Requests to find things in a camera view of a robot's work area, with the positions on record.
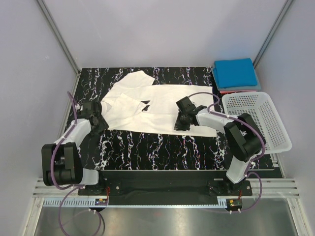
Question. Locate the folded pink t-shirt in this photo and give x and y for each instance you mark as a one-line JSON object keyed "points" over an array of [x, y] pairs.
{"points": [[223, 92]]}

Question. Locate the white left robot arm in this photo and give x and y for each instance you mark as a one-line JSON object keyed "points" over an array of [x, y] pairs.
{"points": [[61, 163]]}

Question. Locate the white t-shirt with print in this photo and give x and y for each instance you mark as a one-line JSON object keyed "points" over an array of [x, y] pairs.
{"points": [[135, 104]]}

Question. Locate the white plastic laundry basket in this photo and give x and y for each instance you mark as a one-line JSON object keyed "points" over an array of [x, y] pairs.
{"points": [[261, 108]]}

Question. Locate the aluminium frame rail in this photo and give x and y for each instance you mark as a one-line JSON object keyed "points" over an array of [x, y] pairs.
{"points": [[269, 187]]}

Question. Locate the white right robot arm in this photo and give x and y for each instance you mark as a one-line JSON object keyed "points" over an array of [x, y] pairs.
{"points": [[243, 136]]}

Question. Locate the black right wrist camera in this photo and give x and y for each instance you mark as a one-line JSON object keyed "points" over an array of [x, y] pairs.
{"points": [[185, 103]]}

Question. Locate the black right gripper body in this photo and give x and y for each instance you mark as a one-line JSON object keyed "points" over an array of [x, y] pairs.
{"points": [[181, 123]]}

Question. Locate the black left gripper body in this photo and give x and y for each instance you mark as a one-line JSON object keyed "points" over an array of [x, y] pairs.
{"points": [[102, 125]]}

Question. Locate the left aluminium corner post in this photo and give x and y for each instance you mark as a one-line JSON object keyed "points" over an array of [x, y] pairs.
{"points": [[57, 34]]}

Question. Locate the aluminium corner post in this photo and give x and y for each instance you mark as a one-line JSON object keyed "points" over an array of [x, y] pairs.
{"points": [[273, 30], [57, 34]]}

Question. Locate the right aluminium corner post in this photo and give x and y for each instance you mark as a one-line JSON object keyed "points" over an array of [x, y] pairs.
{"points": [[273, 30]]}

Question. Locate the white slotted cable duct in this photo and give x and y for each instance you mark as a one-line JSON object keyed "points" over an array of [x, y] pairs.
{"points": [[146, 203]]}

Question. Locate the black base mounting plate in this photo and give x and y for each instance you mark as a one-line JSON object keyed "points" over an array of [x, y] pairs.
{"points": [[205, 184]]}

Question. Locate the folded blue t-shirt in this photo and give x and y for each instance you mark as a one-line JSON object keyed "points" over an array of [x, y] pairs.
{"points": [[235, 73]]}

